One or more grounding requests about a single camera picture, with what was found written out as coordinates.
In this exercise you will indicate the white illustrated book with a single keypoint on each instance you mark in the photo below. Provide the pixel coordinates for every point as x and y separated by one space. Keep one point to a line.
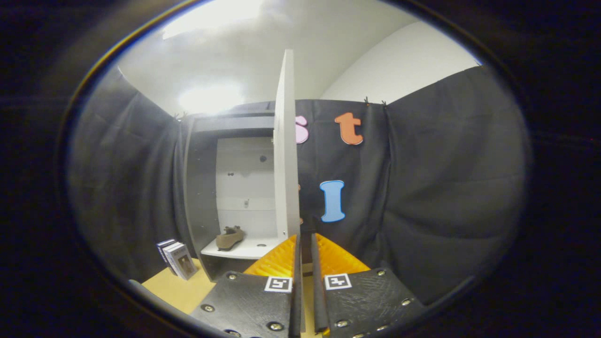
183 263

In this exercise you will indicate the dark grey shoe cabinet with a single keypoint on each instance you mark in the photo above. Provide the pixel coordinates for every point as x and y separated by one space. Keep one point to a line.
202 188

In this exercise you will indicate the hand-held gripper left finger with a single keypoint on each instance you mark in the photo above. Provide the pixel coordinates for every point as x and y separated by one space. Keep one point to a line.
297 291

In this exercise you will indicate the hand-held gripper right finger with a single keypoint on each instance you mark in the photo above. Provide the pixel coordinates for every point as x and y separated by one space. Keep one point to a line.
317 291

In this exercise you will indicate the white shoe cabinet door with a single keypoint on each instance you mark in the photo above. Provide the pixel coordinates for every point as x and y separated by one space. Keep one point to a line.
285 164

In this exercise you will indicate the brown fuzzy shoe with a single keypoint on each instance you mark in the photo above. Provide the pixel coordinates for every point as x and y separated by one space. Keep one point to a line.
230 238

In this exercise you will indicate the black backdrop cloth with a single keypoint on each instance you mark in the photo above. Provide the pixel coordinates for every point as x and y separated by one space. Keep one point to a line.
446 188

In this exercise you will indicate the dark blue book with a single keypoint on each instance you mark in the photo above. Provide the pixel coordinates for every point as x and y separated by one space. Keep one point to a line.
163 249

